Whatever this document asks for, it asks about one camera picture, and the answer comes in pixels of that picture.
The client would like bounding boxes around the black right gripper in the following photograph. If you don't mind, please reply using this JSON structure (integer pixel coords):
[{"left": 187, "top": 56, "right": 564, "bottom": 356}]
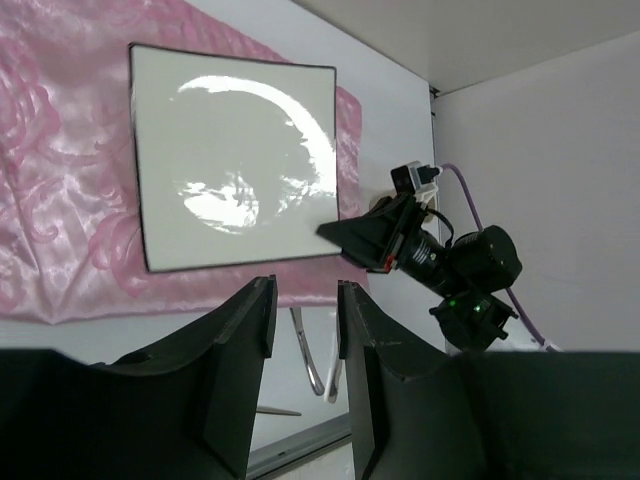
[{"left": 317, "top": 194, "right": 522, "bottom": 351}]

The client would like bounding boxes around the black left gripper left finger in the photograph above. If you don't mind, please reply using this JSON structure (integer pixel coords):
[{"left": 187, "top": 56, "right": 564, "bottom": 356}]
[{"left": 1, "top": 277, "right": 277, "bottom": 479}]

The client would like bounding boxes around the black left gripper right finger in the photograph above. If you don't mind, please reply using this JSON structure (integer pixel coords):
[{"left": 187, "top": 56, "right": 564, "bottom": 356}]
[{"left": 337, "top": 281, "right": 639, "bottom": 479}]

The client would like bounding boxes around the silver spoon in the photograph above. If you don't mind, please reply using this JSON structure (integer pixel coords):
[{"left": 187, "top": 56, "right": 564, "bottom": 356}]
[{"left": 256, "top": 405, "right": 302, "bottom": 417}]

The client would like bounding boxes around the silver fork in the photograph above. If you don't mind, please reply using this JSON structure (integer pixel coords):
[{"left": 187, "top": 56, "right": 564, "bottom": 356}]
[{"left": 323, "top": 326, "right": 342, "bottom": 404}]

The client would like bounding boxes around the silver table knife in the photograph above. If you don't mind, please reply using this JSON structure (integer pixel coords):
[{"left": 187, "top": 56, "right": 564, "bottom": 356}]
[{"left": 289, "top": 307, "right": 325, "bottom": 396}]

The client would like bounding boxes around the white square plate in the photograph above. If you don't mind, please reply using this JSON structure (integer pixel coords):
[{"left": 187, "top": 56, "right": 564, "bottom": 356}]
[{"left": 128, "top": 43, "right": 339, "bottom": 273}]

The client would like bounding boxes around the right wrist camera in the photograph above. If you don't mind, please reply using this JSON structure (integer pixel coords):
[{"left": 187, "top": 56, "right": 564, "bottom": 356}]
[{"left": 390, "top": 161, "right": 443, "bottom": 195}]

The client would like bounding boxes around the aluminium front rail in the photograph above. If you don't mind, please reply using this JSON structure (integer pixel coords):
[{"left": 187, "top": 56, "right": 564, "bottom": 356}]
[{"left": 245, "top": 414, "right": 351, "bottom": 479}]

